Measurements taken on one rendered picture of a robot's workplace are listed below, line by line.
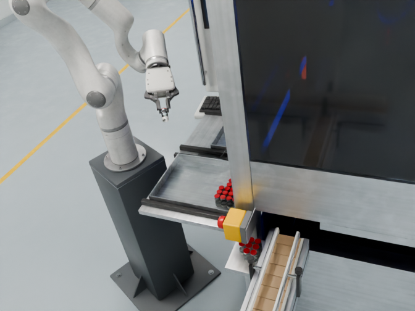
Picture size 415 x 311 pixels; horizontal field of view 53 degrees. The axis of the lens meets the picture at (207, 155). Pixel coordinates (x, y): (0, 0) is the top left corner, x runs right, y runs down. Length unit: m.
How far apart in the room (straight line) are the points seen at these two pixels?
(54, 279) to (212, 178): 1.40
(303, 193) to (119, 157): 0.89
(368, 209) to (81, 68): 1.08
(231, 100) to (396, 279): 0.73
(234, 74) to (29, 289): 2.05
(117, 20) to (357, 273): 1.14
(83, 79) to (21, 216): 1.80
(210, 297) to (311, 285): 0.94
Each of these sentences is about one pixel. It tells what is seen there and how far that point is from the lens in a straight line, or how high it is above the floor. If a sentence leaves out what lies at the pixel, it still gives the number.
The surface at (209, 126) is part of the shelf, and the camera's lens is 1.93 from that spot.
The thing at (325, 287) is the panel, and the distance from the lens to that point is 1.51.
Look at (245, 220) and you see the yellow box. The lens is 1.25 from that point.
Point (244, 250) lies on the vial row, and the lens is 1.32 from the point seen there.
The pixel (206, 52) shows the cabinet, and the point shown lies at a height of 1.04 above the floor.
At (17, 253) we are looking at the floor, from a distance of 3.00.
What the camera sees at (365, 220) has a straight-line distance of 1.23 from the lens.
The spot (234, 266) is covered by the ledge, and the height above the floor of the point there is 0.88.
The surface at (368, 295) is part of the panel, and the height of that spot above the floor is 0.72.
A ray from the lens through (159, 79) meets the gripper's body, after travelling 1.49.
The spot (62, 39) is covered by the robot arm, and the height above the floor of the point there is 1.44.
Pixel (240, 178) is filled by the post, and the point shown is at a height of 1.14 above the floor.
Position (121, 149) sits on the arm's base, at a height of 0.95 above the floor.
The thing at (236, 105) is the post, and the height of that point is 1.39.
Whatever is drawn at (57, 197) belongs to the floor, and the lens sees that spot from 3.25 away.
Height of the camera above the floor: 1.95
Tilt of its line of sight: 38 degrees down
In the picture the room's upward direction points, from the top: 10 degrees counter-clockwise
